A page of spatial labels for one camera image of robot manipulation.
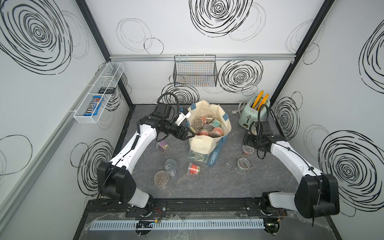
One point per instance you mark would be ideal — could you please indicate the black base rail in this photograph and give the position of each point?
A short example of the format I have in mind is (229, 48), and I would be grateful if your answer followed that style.
(252, 207)

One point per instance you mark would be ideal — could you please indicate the red label seed jar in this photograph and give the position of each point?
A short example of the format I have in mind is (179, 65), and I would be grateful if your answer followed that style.
(193, 169)

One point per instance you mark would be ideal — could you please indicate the cream canvas tote bag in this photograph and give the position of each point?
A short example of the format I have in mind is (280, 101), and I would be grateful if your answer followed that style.
(203, 148)

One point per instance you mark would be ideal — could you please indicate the clear purple seed jar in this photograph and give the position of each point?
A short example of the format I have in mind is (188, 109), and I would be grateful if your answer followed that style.
(163, 146)

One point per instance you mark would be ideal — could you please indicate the mint green toaster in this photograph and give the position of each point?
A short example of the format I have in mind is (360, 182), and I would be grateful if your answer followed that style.
(249, 114)

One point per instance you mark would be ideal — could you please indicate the grey label seed jar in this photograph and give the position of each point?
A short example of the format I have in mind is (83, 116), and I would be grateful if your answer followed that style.
(171, 167)

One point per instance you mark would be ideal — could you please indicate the yellow toast slice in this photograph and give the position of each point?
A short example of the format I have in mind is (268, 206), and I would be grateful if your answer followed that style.
(264, 101)
(257, 99)

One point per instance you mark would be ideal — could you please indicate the yellow toast slice right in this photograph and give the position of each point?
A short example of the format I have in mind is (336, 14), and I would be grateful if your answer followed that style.
(264, 101)

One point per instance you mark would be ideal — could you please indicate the blue candy bag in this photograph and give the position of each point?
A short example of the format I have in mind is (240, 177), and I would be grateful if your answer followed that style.
(93, 107)

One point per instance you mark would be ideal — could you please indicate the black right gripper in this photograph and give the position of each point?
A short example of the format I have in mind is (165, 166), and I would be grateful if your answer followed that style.
(249, 141)

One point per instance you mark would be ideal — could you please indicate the clear jar red band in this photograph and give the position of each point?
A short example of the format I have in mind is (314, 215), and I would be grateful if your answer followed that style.
(247, 150)

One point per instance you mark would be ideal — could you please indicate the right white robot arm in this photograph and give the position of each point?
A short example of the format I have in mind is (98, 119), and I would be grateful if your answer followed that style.
(317, 194)

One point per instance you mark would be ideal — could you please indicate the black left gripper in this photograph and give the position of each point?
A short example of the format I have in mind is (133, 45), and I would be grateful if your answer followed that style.
(183, 132)

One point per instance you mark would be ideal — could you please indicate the white slotted cable duct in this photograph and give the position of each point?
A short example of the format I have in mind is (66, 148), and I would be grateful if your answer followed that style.
(214, 224)

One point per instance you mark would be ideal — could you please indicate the clear brown seed jar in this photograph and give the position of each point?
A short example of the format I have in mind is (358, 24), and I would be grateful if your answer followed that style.
(161, 178)

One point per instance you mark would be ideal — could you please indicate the black wire wall basket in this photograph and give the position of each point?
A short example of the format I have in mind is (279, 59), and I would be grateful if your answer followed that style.
(195, 71)

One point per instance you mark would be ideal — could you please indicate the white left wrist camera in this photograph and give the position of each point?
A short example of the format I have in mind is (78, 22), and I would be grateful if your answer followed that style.
(184, 114)

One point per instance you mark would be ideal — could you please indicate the yellow toast slice left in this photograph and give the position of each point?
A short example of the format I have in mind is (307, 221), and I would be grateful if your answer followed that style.
(257, 99)

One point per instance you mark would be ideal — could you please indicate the white wire wall shelf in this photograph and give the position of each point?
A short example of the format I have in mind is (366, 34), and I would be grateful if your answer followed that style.
(107, 75)

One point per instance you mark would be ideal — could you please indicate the black aluminium frame post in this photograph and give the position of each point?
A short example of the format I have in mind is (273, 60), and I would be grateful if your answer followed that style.
(87, 15)

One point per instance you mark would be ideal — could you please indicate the black small device on shelf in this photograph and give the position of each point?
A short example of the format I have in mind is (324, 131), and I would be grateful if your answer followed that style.
(107, 91)

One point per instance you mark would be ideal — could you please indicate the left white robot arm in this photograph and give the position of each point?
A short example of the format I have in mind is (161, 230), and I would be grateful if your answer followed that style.
(115, 179)

